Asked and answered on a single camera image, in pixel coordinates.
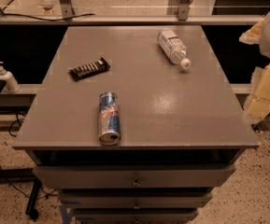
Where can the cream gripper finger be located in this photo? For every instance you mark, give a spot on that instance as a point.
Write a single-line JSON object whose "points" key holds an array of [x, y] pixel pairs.
{"points": [[257, 104], [253, 35]]}

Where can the black rxbar chocolate bar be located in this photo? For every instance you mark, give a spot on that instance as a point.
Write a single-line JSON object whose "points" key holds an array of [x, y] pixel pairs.
{"points": [[89, 69]]}

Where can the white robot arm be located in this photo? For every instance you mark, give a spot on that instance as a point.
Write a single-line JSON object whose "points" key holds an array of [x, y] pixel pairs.
{"points": [[264, 45]]}

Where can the clear plastic bottle blue label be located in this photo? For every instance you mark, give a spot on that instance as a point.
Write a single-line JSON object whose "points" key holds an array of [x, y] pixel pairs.
{"points": [[174, 48]]}

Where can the white pump dispenser bottle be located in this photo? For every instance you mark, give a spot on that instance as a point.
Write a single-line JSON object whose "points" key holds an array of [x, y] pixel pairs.
{"points": [[12, 84]]}

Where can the grey drawer cabinet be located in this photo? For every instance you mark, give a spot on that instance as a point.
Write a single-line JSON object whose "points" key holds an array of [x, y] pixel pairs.
{"points": [[167, 116]]}

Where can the top grey drawer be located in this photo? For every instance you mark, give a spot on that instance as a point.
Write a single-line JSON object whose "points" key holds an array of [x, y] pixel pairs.
{"points": [[134, 176]]}

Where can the grey drawer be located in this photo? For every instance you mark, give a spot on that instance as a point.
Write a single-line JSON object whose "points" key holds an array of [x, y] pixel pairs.
{"points": [[135, 216], [135, 200], [134, 176]]}

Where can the blue silver energy drink can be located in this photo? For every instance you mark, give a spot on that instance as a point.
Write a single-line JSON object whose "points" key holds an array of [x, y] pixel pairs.
{"points": [[109, 119]]}

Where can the bottom grey drawer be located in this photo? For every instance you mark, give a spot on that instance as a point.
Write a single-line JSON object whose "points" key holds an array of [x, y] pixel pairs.
{"points": [[135, 216]]}

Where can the middle grey drawer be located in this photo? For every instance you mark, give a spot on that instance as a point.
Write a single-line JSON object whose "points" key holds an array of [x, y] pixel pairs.
{"points": [[135, 200]]}

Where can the black table leg with caster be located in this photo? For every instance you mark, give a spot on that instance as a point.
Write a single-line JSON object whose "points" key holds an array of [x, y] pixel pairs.
{"points": [[31, 211]]}

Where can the metal frame rail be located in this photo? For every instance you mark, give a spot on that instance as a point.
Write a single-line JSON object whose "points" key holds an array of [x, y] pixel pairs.
{"points": [[82, 12]]}

